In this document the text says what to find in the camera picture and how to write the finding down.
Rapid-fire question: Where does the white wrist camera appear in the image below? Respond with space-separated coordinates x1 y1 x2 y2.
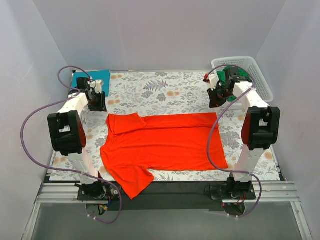
90 79 104 94
203 74 219 90

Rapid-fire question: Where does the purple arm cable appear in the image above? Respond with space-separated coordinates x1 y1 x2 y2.
204 65 262 219
21 65 123 225

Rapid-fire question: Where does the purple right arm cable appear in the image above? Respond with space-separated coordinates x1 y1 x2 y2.
204 65 262 219

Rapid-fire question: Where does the crumpled green t shirt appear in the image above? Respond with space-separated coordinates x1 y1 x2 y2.
216 66 250 103

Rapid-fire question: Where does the floral patterned table mat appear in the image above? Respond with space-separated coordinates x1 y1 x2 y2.
49 71 281 183

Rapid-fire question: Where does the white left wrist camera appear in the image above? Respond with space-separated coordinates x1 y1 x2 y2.
90 79 104 94

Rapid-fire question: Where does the orange t shirt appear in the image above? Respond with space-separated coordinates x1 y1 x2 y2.
100 112 228 199

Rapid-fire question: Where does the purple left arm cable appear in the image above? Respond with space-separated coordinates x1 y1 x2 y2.
21 65 123 225

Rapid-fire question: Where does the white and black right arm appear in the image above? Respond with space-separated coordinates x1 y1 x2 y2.
203 64 281 200

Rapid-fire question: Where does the folded teal t shirt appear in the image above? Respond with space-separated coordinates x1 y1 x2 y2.
71 70 111 97

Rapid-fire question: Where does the white plastic basket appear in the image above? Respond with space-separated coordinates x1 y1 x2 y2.
211 56 274 103

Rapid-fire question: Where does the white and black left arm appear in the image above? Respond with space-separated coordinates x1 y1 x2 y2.
47 77 107 200

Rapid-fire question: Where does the aluminium frame rail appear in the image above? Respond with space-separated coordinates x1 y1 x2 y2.
36 181 300 203

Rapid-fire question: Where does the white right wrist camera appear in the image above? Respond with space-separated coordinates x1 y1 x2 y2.
203 74 219 90

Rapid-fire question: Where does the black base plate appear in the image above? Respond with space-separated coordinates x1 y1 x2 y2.
75 181 257 212

